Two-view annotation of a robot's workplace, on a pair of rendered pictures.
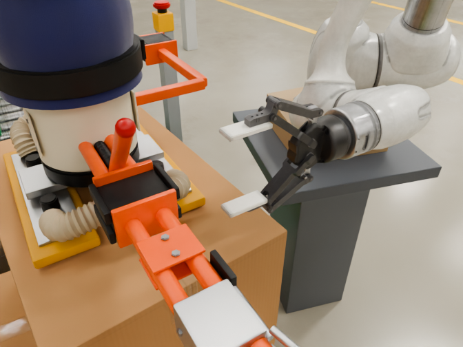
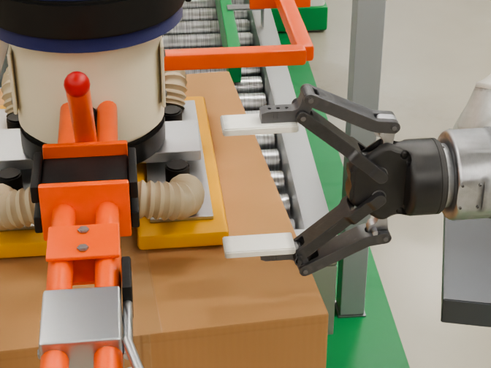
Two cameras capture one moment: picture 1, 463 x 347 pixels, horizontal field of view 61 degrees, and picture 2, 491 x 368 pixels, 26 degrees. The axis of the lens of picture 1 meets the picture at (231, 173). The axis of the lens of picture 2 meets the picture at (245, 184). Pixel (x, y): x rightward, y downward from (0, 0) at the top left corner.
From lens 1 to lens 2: 54 cm
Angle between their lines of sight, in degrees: 22
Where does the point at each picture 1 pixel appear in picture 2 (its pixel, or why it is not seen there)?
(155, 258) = (58, 246)
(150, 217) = (88, 209)
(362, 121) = (476, 158)
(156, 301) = not seen: hidden behind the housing
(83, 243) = (28, 243)
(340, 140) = (425, 179)
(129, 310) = not seen: hidden behind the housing
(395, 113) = not seen: outside the picture
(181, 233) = (105, 231)
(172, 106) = (362, 98)
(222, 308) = (90, 307)
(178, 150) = (244, 159)
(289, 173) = (340, 217)
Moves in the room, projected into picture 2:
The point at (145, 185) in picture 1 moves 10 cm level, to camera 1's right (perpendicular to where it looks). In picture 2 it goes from (102, 170) to (196, 193)
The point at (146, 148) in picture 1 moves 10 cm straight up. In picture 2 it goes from (178, 139) to (175, 63)
